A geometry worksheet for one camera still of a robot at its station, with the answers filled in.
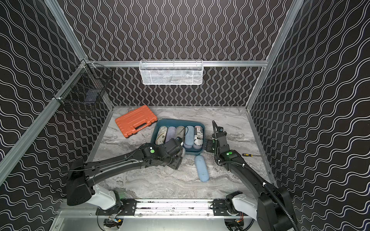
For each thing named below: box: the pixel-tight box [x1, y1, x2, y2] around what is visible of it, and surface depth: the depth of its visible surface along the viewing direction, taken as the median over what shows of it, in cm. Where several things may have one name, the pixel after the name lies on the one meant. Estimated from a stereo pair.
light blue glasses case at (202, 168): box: [194, 154, 210, 182], surface depth 89 cm
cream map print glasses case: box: [155, 125, 169, 145], surface depth 102 cm
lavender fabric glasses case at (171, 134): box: [165, 126, 177, 143], surface depth 103 cm
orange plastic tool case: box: [115, 104, 159, 139], surface depth 108 cm
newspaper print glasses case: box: [193, 125, 204, 150], surface depth 96 cm
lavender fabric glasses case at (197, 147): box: [192, 144, 202, 150], surface depth 96 cm
